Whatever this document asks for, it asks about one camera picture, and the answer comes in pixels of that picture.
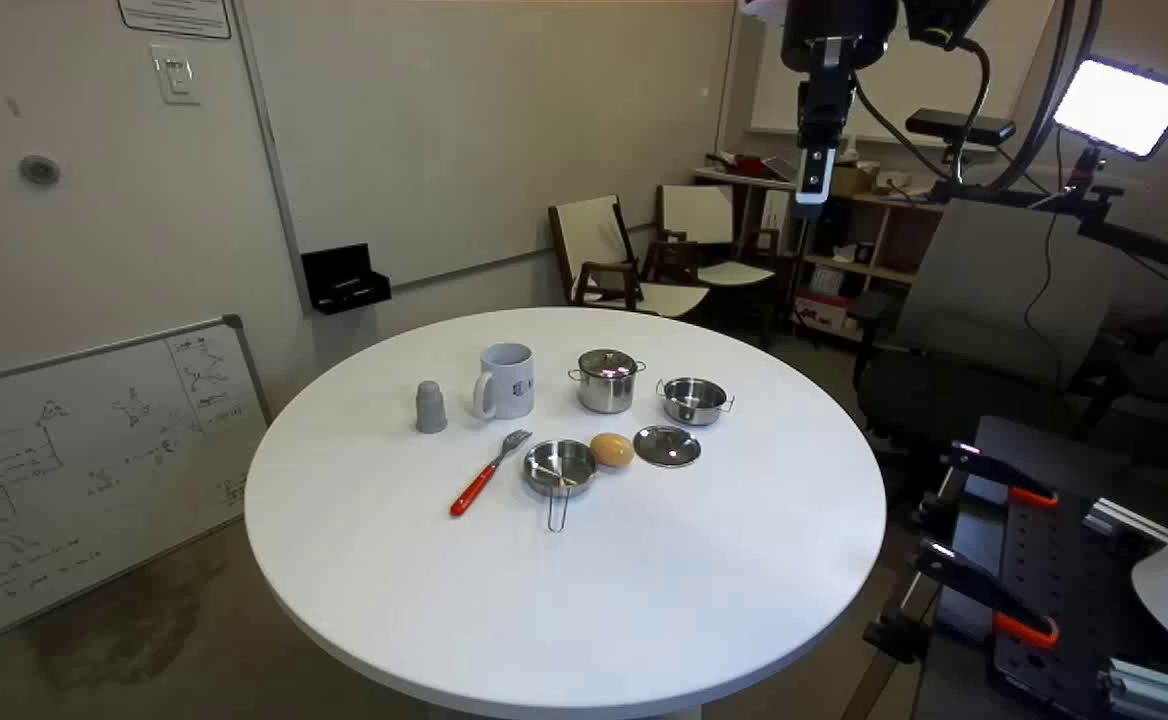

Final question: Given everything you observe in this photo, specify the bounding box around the small silver lid plate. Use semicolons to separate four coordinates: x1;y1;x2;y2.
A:
630;424;701;467

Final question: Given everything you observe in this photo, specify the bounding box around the silver pot with handles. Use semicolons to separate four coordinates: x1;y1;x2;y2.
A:
576;347;640;414

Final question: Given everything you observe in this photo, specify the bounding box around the grey silicone cup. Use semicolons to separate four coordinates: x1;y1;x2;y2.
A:
417;380;446;430

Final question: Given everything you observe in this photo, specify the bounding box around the white round table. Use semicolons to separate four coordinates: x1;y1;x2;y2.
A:
244;309;882;717

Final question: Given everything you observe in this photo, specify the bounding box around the wooden shelf unit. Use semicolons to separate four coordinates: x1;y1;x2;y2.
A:
691;169;938;338

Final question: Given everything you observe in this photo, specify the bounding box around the brown egg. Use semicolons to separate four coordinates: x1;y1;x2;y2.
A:
590;430;630;467

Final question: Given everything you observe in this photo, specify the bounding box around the white mug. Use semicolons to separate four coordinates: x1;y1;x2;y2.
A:
471;345;535;418

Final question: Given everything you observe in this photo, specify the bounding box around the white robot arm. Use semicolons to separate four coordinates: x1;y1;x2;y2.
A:
735;0;988;211

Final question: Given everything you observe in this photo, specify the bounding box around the lower orange handled clamp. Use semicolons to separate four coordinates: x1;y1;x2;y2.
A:
865;538;1061;663

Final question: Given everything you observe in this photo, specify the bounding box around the upper orange handled clamp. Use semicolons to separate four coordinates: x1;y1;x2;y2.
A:
916;440;1061;525

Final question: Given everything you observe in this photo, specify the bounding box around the silver pan with handle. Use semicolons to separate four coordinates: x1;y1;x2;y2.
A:
520;440;594;532

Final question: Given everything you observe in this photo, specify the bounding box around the white wall switch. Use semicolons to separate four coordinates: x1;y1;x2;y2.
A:
152;49;199;106

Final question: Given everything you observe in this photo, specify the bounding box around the leaning whiteboard with drawings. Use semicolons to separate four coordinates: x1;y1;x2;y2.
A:
0;315;266;632

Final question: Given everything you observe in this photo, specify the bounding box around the grey office chair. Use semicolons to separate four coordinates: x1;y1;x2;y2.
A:
854;201;1119;448

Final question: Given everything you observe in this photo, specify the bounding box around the black wall tray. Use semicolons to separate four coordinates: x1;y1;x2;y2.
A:
301;244;393;315

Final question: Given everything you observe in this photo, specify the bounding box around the bright LED light panel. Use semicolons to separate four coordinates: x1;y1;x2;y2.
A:
1053;59;1168;161

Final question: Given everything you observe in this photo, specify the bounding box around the small silver bowl pot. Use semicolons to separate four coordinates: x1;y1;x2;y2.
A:
661;375;732;429

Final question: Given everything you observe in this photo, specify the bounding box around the black camera on stand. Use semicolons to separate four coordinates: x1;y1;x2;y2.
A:
905;106;1015;148

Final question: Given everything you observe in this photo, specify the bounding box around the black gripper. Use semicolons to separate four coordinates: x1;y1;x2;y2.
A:
781;0;896;211

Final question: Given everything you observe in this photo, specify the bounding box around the orange handled clamp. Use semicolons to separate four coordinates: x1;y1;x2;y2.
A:
916;440;1061;525
865;538;1061;663

